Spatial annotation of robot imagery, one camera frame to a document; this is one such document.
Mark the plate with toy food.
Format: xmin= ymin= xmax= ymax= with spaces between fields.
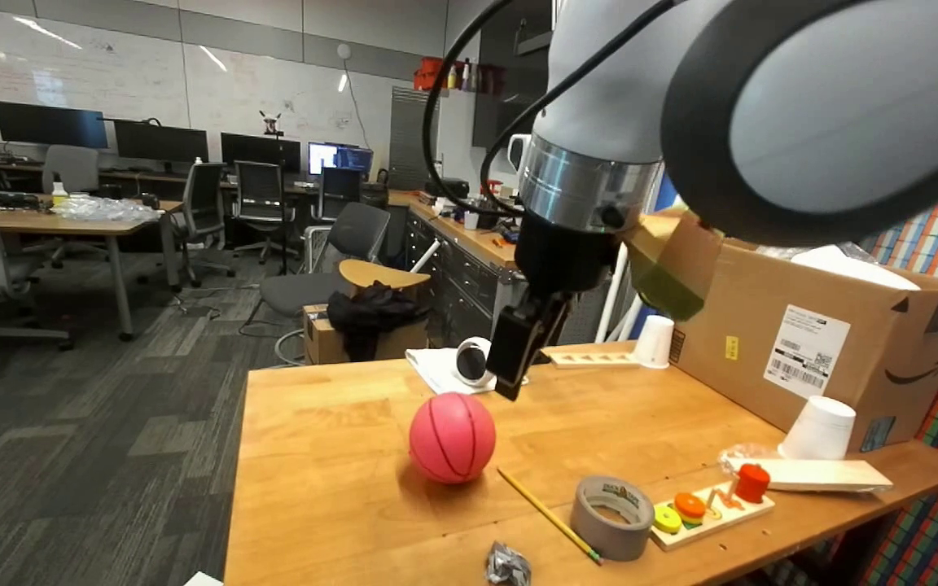
xmin=647 ymin=482 xmax=777 ymax=550

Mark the grey duct tape roll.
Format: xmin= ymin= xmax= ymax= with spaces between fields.
xmin=568 ymin=472 xmax=658 ymax=563

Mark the wooden workbench counter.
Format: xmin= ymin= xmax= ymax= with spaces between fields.
xmin=384 ymin=190 xmax=528 ymax=352

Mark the large cardboard shipping box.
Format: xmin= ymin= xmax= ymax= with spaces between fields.
xmin=672 ymin=210 xmax=938 ymax=454

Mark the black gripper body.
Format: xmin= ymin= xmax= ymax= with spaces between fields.
xmin=512 ymin=212 xmax=620 ymax=309

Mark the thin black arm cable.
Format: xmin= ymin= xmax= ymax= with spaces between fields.
xmin=475 ymin=0 xmax=678 ymax=200

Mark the red storage bin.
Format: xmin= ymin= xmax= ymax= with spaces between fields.
xmin=414 ymin=54 xmax=457 ymax=97

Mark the wooden stool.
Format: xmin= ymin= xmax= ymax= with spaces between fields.
xmin=334 ymin=258 xmax=433 ymax=363

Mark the red stacking cylinder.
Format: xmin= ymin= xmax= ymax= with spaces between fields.
xmin=732 ymin=464 xmax=773 ymax=505

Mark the black office chair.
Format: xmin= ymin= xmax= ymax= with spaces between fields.
xmin=180 ymin=160 xmax=242 ymax=286
xmin=231 ymin=160 xmax=300 ymax=266

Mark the wooden office desk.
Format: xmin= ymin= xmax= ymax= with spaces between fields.
xmin=0 ymin=194 xmax=185 ymax=341

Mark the lit computer screen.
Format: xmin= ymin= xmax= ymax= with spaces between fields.
xmin=306 ymin=140 xmax=377 ymax=179

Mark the small cardboard box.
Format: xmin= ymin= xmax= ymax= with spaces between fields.
xmin=300 ymin=303 xmax=433 ymax=369

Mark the yellow pencil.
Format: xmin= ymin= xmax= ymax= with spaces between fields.
xmin=494 ymin=465 xmax=604 ymax=567

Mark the grey mesh office chair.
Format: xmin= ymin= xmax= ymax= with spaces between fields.
xmin=259 ymin=202 xmax=393 ymax=320

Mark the white wooden plank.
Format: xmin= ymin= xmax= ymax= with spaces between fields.
xmin=741 ymin=454 xmax=894 ymax=498

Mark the yellow-green stacking ring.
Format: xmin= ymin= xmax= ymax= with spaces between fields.
xmin=650 ymin=502 xmax=682 ymax=537

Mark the white paper cup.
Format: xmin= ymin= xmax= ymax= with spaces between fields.
xmin=630 ymin=312 xmax=678 ymax=370
xmin=777 ymin=394 xmax=861 ymax=464

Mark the red rubber basketball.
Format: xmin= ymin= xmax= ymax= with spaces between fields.
xmin=406 ymin=391 xmax=499 ymax=487

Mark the crumpled foil ball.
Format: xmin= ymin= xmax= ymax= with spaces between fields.
xmin=483 ymin=542 xmax=535 ymax=586

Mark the wooden shape puzzle strip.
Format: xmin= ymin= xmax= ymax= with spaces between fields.
xmin=541 ymin=341 xmax=646 ymax=370

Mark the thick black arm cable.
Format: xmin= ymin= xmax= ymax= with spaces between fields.
xmin=421 ymin=0 xmax=528 ymax=222

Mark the orange stacking ring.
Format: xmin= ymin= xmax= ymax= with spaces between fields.
xmin=672 ymin=487 xmax=709 ymax=527

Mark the white mug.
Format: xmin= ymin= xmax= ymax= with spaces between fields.
xmin=452 ymin=336 xmax=494 ymax=391

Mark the black computer monitor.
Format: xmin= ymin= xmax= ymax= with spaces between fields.
xmin=0 ymin=97 xmax=110 ymax=153
xmin=219 ymin=130 xmax=306 ymax=176
xmin=110 ymin=118 xmax=211 ymax=168

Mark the black backpack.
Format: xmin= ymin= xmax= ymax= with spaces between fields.
xmin=325 ymin=282 xmax=430 ymax=363

